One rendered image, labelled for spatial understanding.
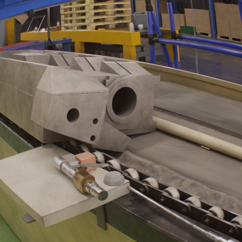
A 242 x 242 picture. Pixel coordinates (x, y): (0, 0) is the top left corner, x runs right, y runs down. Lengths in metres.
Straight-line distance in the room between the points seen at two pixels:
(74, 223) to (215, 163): 0.39
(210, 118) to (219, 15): 10.33
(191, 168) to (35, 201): 0.40
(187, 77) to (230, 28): 9.67
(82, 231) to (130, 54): 5.14
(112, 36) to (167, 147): 5.29
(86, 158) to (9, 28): 10.86
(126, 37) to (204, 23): 6.33
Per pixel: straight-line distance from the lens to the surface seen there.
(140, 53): 6.55
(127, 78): 1.02
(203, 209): 0.69
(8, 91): 1.18
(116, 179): 0.74
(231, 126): 1.19
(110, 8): 7.08
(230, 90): 1.50
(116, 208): 0.73
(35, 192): 0.74
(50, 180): 0.78
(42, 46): 2.80
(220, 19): 11.48
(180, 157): 0.96
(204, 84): 1.59
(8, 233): 2.00
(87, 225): 0.89
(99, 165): 0.63
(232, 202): 0.76
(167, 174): 0.88
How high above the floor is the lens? 1.15
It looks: 19 degrees down
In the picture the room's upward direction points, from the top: 3 degrees counter-clockwise
